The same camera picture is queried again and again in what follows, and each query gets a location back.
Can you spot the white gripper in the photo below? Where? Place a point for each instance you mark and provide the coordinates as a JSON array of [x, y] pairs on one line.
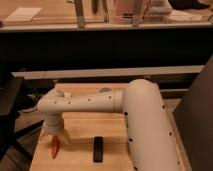
[[54, 124]]

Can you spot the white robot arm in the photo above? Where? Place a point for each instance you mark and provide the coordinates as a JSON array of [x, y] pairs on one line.
[[149, 131]]

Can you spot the black rectangular block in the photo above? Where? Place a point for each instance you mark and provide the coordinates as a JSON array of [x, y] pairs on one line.
[[98, 149]]

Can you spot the grey round lid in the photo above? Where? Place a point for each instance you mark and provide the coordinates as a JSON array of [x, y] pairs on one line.
[[105, 89]]

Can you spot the black chair at left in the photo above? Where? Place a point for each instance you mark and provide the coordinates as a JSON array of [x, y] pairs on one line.
[[10, 95]]

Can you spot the white paper sheet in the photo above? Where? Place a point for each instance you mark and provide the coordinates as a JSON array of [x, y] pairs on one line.
[[23, 14]]

